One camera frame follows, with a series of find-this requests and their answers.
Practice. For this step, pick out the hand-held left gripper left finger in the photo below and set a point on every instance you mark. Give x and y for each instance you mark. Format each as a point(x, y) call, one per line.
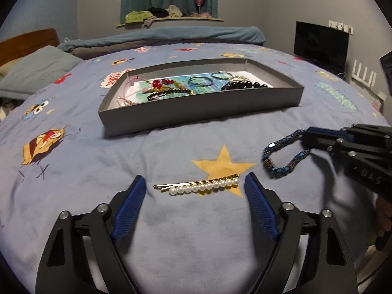
point(130, 211)

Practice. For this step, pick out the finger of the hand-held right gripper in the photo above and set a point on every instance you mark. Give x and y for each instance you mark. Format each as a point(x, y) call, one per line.
point(321, 143)
point(324, 131)

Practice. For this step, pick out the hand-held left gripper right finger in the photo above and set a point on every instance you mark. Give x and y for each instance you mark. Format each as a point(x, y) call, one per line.
point(260, 208)

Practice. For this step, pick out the pearl hair clip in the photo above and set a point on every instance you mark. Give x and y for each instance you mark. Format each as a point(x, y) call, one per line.
point(202, 186)

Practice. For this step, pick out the grey cardboard box tray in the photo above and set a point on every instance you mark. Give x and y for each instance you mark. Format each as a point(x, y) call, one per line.
point(199, 116)

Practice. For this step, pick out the silver bangle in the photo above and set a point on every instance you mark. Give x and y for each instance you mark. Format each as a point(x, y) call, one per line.
point(222, 78)
point(200, 85)

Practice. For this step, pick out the red bead earrings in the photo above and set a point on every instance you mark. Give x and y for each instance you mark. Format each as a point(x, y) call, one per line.
point(158, 83)

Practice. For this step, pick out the person's right hand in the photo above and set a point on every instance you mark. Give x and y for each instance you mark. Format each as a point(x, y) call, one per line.
point(384, 217)

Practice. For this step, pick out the small pink object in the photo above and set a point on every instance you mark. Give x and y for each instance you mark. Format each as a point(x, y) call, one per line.
point(377, 105)

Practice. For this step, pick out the white router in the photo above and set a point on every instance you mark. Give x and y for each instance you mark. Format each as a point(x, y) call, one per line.
point(364, 78)

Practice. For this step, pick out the blue cartoon printed blanket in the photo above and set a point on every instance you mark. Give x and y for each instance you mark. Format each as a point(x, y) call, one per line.
point(76, 159)

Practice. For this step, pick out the dark tilted panel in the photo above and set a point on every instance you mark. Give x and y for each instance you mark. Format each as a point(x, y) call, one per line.
point(387, 73)

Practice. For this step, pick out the black monitor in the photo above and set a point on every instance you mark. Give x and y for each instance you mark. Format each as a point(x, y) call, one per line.
point(320, 46)

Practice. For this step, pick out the blue-green printed paper liner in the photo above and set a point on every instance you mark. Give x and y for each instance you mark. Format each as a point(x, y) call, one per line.
point(183, 82)

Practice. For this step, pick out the grey folded blanket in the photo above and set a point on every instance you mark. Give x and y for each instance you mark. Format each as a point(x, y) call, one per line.
point(104, 50)

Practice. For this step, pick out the grey pillow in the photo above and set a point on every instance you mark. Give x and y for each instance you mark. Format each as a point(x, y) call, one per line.
point(36, 70)

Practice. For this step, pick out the pink small items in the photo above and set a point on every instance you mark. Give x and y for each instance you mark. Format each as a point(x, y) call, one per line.
point(200, 14)

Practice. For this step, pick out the window sill shelf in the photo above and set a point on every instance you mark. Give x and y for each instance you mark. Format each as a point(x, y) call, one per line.
point(183, 20)

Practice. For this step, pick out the teal folded blanket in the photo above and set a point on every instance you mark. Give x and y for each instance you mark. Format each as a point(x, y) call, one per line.
point(171, 33)

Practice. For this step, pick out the yellowish pillow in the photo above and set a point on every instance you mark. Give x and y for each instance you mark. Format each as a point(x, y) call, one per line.
point(4, 71)

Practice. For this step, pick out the beige cloth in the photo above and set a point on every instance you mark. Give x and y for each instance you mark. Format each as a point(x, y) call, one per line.
point(175, 10)

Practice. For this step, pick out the green cloth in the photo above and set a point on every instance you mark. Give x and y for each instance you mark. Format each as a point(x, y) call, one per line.
point(136, 17)

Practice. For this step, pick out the wooden headboard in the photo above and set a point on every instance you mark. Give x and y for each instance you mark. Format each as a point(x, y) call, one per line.
point(27, 41)

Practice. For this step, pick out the black cloth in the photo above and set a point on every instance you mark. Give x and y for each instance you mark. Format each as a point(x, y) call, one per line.
point(158, 12)

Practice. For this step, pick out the white wall hooks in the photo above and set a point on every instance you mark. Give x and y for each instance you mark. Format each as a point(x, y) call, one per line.
point(340, 26)

